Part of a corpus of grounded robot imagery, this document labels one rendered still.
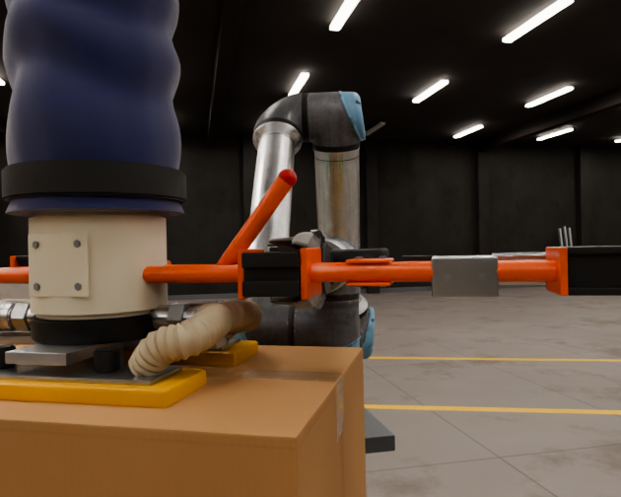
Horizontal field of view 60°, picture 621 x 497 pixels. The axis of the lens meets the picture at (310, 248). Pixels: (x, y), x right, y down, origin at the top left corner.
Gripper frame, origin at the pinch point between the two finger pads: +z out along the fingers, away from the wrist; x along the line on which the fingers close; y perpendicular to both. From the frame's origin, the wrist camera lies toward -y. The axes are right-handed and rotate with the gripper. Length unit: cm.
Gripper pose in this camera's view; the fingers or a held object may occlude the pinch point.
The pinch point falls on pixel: (303, 272)
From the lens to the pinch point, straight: 65.6
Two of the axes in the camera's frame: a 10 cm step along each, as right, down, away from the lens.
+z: -2.2, 0.1, -9.7
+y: -9.7, 0.2, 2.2
